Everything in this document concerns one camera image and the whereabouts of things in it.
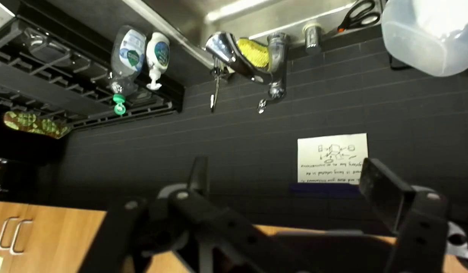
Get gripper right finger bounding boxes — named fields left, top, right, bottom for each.
left=358, top=157, right=468, bottom=273

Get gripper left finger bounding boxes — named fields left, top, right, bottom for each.
left=77, top=156, right=306, bottom=273

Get wooden cabinet door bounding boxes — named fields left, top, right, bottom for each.
left=8, top=203, right=107, bottom=273

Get wooden cabinet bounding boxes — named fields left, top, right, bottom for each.
left=0, top=201, right=468, bottom=273

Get white paper note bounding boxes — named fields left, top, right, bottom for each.
left=298, top=133, right=368, bottom=185

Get white soap pump bottle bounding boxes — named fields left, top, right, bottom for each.
left=146, top=32, right=170, bottom=91

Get yellow sponge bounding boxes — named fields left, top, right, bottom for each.
left=237, top=38, right=270, bottom=69

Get chrome tap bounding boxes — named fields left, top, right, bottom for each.
left=205, top=32, right=289, bottom=114

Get clear dish soap bottle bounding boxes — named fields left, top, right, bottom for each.
left=109, top=26, right=147, bottom=115

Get translucent plastic jug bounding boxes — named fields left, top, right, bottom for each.
left=381, top=0, right=468, bottom=77

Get green patterned oven mitt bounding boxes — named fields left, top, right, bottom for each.
left=3, top=111, right=72, bottom=139

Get black dish drying rack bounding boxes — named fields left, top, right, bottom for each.
left=0, top=19, right=185, bottom=131

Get stainless steel sink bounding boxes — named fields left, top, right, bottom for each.
left=122, top=0, right=386, bottom=69

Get clear drinking glass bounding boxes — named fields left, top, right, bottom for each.
left=23, top=28, right=73, bottom=63

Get silver cabinet door handle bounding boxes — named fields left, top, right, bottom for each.
left=12, top=219, right=33, bottom=254
left=0, top=217, right=20, bottom=251

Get black handled scissors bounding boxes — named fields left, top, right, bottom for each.
left=336, top=0, right=381, bottom=34

